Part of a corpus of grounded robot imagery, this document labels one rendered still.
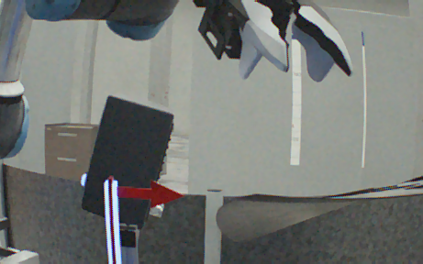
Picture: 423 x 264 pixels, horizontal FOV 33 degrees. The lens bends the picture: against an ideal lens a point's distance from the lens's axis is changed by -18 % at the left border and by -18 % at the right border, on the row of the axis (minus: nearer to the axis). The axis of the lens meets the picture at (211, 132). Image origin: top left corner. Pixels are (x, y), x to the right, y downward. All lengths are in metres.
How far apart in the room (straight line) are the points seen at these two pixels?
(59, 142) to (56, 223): 4.84
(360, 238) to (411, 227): 0.25
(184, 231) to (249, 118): 4.62
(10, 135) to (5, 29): 0.19
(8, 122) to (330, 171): 5.80
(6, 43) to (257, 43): 0.64
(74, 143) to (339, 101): 2.46
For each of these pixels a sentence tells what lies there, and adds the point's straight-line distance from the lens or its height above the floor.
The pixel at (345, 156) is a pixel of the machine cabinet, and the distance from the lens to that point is 6.88.
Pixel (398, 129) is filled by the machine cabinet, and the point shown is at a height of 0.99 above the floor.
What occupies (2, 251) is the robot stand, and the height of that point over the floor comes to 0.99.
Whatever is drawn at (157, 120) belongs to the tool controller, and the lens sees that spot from 1.26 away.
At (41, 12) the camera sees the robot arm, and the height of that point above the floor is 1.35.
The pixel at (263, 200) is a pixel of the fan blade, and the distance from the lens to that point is 0.61.
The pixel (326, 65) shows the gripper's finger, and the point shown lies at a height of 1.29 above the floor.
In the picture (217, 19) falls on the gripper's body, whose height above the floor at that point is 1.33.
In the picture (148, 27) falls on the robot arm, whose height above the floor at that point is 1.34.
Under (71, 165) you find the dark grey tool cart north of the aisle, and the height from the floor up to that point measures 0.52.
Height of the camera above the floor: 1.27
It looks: 3 degrees down
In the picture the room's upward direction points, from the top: 2 degrees clockwise
